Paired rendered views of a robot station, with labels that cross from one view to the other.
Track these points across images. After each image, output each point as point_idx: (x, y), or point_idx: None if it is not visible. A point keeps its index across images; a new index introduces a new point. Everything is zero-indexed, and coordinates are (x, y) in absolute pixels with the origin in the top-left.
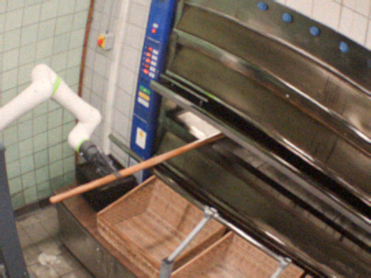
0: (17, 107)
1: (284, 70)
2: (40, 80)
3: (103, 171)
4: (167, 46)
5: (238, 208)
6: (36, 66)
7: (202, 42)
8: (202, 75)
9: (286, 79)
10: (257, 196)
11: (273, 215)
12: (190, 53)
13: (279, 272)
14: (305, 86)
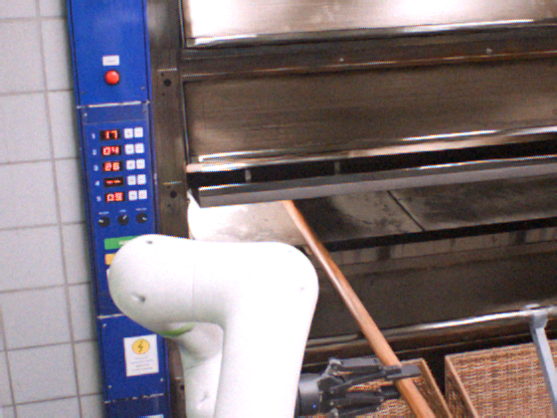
0: (291, 379)
1: (482, 2)
2: (280, 254)
3: (363, 399)
4: (154, 105)
5: (435, 319)
6: (134, 255)
7: (286, 40)
8: (280, 123)
9: (492, 15)
10: (455, 274)
11: (507, 281)
12: (223, 92)
13: None
14: (536, 4)
